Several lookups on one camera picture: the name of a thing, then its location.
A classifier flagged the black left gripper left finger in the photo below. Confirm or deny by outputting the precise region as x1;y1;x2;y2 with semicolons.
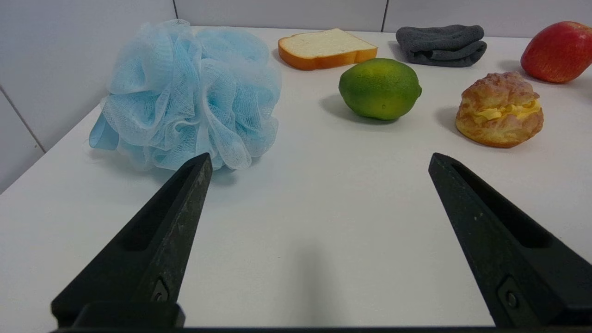
51;153;213;328

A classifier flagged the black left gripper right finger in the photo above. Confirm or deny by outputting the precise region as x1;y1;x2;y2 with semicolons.
428;153;592;328

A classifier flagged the light blue mesh bath loofah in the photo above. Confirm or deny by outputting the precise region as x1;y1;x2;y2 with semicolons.
89;19;282;171

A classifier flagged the cream puff pastry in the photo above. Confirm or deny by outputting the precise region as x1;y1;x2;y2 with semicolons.
455;72;545;148

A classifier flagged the green lime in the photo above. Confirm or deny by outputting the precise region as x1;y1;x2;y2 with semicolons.
338;58;423;122

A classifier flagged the red apple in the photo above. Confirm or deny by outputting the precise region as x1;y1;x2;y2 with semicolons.
520;21;592;84

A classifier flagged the folded dark grey cloth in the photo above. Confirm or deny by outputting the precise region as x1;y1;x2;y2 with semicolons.
395;25;488;68

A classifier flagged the white bread slice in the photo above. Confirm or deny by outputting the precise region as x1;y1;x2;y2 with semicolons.
277;28;378;71

